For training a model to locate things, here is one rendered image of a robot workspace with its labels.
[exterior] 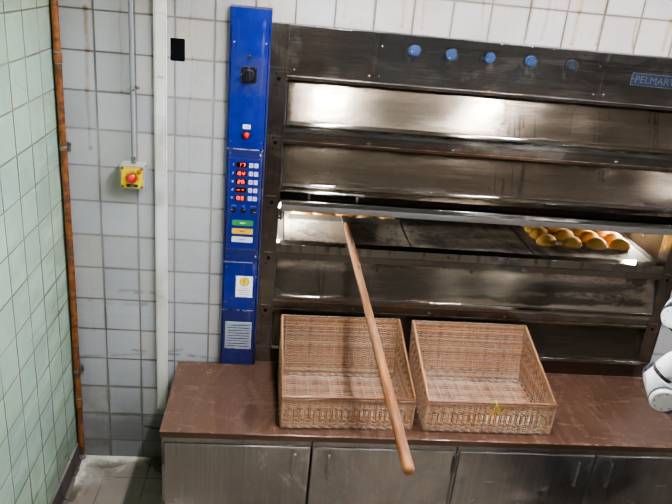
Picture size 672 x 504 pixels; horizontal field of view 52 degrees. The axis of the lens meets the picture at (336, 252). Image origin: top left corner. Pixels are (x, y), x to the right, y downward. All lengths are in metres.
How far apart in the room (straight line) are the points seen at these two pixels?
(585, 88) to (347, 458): 1.82
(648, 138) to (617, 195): 0.27
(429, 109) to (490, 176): 0.41
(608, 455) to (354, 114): 1.79
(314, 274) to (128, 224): 0.84
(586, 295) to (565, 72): 1.05
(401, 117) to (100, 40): 1.22
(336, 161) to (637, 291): 1.57
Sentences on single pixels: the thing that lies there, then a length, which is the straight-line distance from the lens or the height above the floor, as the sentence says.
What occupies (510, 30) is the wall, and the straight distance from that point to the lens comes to 2.94.
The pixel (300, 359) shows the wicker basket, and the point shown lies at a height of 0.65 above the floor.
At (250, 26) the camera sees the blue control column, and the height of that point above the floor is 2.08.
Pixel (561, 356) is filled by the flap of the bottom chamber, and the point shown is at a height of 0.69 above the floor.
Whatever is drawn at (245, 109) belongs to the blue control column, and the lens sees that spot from 2.82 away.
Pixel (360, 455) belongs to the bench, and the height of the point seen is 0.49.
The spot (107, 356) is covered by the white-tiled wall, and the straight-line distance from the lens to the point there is 3.37.
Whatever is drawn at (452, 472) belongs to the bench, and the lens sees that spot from 3.08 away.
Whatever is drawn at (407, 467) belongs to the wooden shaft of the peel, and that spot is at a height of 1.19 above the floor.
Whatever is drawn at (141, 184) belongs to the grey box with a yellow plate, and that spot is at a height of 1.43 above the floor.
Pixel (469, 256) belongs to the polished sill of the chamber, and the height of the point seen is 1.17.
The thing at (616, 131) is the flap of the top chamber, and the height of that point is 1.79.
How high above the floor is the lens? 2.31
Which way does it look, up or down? 22 degrees down
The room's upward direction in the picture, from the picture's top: 6 degrees clockwise
